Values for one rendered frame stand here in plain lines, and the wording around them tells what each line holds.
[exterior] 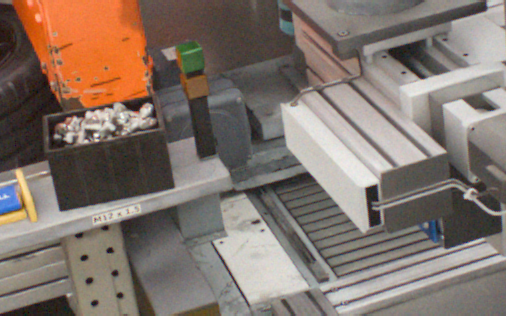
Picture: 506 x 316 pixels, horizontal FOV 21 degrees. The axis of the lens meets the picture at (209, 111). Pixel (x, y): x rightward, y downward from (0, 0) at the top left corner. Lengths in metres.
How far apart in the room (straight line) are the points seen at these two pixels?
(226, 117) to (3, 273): 0.52
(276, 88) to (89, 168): 0.92
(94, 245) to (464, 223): 0.69
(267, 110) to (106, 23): 0.71
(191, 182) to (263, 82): 0.86
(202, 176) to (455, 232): 0.54
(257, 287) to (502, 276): 0.52
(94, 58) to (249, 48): 1.51
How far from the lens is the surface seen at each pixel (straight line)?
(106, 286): 2.35
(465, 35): 2.00
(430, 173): 1.67
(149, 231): 2.78
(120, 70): 2.38
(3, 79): 2.66
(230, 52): 3.82
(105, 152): 2.21
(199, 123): 2.29
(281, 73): 3.12
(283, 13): 2.67
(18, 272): 2.61
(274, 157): 2.92
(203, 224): 2.81
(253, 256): 2.73
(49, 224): 2.23
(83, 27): 2.34
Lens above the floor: 1.56
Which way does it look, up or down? 26 degrees down
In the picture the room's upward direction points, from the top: 10 degrees counter-clockwise
